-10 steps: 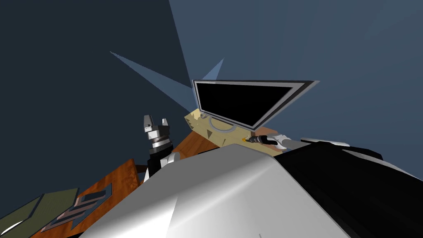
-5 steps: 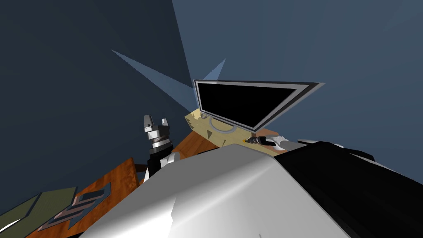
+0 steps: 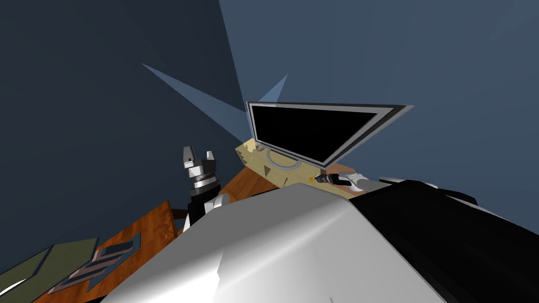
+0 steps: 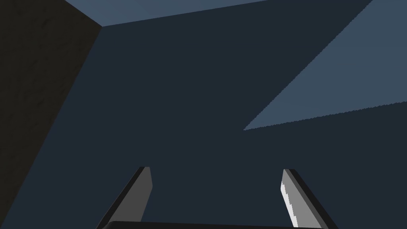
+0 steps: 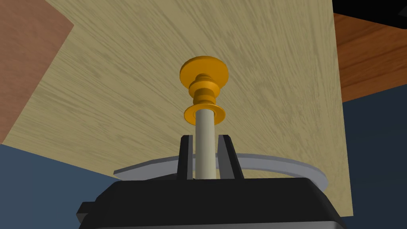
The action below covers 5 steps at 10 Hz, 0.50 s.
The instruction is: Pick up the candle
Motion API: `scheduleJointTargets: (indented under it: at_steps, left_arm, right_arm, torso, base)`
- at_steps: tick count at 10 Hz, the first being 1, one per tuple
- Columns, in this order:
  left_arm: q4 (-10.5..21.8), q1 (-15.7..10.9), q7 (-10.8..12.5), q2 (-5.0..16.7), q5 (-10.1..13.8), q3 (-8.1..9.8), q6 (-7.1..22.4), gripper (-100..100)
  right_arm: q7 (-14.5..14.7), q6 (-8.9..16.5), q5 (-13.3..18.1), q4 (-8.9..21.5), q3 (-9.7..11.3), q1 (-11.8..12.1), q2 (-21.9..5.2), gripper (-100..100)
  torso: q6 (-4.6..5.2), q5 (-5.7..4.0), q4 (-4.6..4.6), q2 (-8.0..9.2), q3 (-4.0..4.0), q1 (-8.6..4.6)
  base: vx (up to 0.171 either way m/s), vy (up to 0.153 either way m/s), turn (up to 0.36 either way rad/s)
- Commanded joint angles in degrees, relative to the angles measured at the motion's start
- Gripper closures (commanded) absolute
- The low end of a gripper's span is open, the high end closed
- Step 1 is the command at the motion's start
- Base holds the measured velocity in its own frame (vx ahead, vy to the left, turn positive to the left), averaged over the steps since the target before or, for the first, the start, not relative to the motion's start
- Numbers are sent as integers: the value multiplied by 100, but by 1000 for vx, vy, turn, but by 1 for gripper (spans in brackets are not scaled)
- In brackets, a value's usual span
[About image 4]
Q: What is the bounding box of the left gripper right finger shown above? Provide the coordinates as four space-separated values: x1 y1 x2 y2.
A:
280 168 339 229

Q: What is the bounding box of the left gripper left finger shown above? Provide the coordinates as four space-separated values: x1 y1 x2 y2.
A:
96 166 153 229

